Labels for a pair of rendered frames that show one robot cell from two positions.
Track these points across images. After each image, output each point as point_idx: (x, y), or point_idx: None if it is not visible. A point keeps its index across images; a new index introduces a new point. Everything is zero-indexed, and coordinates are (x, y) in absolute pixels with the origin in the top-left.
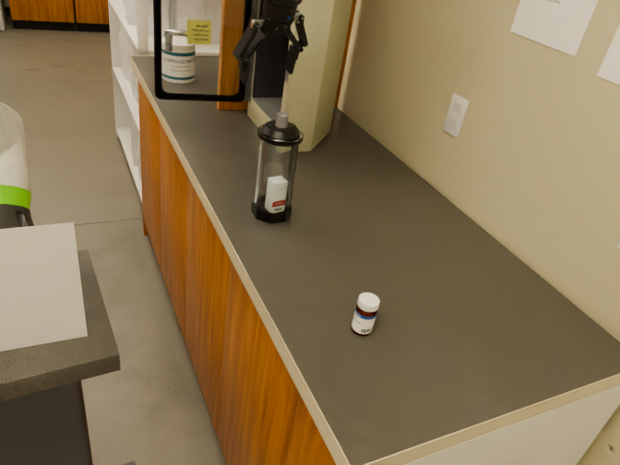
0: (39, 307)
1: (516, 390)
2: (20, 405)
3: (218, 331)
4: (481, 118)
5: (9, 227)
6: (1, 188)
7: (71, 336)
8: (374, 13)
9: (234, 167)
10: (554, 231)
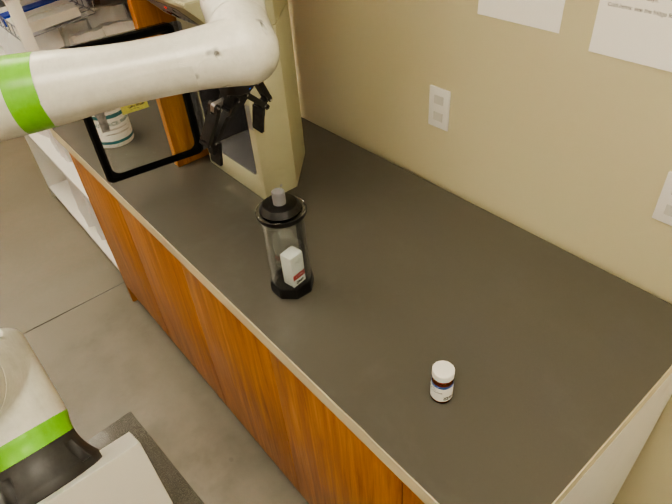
0: None
1: (608, 405)
2: None
3: (273, 407)
4: (469, 107)
5: (68, 466)
6: (40, 428)
7: None
8: (309, 8)
9: (230, 239)
10: (580, 209)
